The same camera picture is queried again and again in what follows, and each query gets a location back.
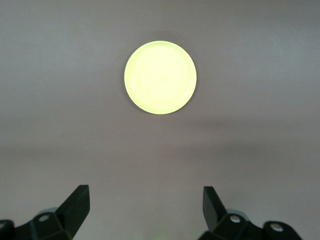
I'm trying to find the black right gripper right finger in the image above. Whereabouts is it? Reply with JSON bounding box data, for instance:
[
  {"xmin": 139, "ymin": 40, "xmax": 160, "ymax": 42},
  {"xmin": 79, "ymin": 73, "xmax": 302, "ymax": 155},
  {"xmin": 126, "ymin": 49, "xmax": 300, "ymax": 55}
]
[{"xmin": 199, "ymin": 186, "xmax": 304, "ymax": 240}]

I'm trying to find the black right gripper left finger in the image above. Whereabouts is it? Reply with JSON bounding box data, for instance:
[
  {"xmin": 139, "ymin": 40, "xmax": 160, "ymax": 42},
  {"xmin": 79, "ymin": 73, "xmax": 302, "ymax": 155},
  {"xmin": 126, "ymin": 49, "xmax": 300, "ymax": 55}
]
[{"xmin": 0, "ymin": 184, "xmax": 90, "ymax": 240}]

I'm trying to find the yellow round plate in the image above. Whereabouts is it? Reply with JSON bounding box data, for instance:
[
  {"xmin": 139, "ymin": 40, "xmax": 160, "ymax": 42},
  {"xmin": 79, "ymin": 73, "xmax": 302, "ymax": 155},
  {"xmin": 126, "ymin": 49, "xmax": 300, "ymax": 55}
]
[{"xmin": 124, "ymin": 40, "xmax": 198, "ymax": 116}]

